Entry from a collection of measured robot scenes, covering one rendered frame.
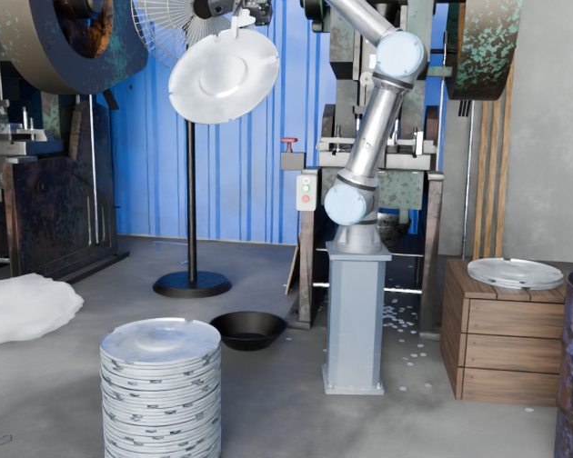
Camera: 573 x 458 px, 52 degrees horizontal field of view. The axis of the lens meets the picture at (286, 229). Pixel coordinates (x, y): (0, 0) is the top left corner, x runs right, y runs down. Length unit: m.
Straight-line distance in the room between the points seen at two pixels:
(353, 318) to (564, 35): 2.44
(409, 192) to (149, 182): 2.13
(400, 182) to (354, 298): 0.66
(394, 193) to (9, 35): 1.65
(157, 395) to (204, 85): 0.74
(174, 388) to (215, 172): 2.56
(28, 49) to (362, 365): 1.80
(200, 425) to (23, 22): 1.76
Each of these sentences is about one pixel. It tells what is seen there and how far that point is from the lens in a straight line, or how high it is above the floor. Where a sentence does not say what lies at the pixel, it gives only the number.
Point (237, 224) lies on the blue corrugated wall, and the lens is 3.88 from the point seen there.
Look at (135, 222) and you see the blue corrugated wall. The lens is 4.13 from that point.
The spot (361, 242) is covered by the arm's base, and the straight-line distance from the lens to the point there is 1.79.
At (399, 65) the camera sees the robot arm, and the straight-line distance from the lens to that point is 1.60.
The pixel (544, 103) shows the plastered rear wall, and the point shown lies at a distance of 3.79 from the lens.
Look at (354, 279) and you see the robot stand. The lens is 1.81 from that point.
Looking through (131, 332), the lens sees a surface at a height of 0.31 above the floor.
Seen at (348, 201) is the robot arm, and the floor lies 0.63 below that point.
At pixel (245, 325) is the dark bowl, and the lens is 2.39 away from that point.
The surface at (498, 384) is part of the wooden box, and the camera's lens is 1.97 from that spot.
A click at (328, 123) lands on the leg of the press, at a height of 0.81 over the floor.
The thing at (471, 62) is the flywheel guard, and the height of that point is 1.05.
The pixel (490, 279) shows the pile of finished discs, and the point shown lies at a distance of 1.97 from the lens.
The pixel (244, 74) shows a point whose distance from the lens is 1.49.
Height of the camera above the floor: 0.87
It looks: 12 degrees down
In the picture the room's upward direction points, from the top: 1 degrees clockwise
